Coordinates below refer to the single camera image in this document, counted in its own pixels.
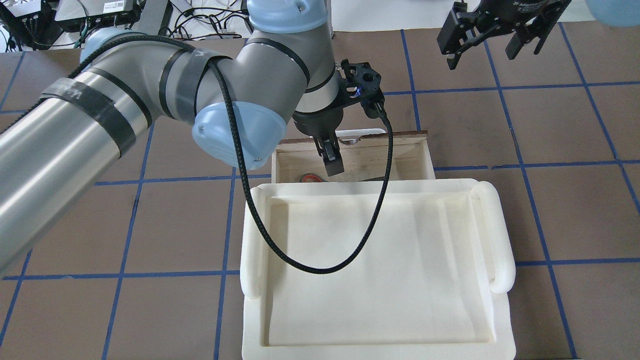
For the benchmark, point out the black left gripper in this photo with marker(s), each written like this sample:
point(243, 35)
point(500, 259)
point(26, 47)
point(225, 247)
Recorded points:
point(316, 125)

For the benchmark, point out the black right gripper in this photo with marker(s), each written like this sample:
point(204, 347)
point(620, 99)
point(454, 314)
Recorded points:
point(505, 11)

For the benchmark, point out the white drawer handle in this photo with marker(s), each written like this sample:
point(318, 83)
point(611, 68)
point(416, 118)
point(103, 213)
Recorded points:
point(352, 136)

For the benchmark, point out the orange grey scissors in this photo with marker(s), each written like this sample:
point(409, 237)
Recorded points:
point(316, 178)

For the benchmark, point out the light wooden drawer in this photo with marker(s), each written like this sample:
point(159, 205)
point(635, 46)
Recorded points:
point(411, 159)

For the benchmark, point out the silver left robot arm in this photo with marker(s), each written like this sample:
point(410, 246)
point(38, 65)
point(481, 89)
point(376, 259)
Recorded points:
point(86, 121)

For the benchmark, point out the white plastic tray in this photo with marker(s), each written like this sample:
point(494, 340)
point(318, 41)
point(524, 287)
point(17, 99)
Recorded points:
point(431, 283)

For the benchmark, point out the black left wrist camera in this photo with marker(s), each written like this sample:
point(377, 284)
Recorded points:
point(360, 84)

